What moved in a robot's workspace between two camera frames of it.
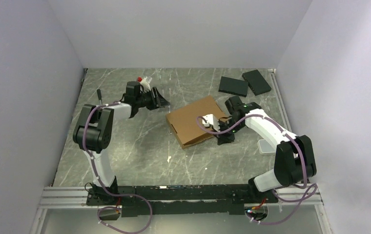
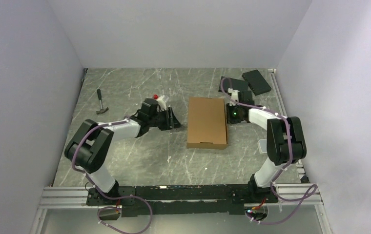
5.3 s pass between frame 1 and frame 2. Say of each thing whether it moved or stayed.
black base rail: stayed
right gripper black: moved
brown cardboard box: moved
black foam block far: stayed
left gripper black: moved
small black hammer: stayed
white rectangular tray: stayed
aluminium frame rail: stayed
